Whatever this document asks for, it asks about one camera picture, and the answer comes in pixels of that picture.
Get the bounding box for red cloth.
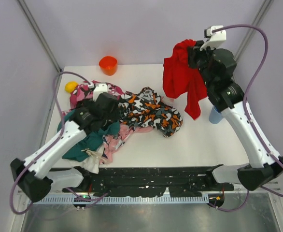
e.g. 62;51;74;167
163;39;207;120

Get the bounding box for orange black camouflage cloth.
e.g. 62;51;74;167
119;87;183;137

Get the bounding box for pink camouflage garment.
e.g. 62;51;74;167
69;80;125;109

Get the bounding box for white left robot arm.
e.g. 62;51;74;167
10;92;120;203

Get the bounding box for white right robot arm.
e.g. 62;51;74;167
187;41;283;191

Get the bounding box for light pink patterned cloth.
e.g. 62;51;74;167
103;124;154;163

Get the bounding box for white cloth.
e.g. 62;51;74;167
68;156;99;174

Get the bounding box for teal green shorts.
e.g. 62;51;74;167
62;121;120;162

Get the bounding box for yellow lemon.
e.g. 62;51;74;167
65;81;78;93

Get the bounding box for orange plastic cup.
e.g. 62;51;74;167
99;56;118;76

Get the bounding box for blue plastic cup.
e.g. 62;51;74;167
209;106;224;124

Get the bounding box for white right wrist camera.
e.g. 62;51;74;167
200;25;226;51

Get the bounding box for right aluminium frame post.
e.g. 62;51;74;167
235;0;274;68

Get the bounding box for aluminium frame post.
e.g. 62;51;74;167
16;0;62;72
235;0;274;68

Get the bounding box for white slotted cable duct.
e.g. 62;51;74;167
34;194;209;205

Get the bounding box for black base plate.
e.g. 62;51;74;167
49;164;236;198

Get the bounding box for left aluminium frame post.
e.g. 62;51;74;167
16;0;62;72

